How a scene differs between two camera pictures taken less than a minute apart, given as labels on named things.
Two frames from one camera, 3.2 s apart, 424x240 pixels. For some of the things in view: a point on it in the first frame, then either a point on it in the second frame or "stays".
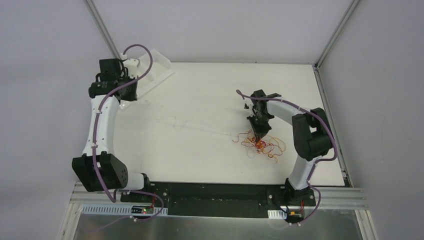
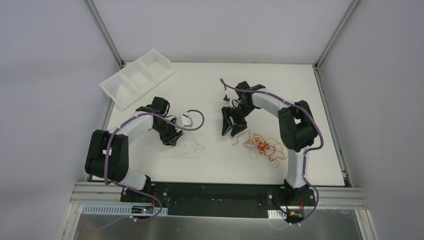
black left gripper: [129, 91] to [170, 135]
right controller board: [295, 215] stays
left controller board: [142, 209] stays
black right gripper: [259, 123] to [233, 116]
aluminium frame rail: [352, 198] stays
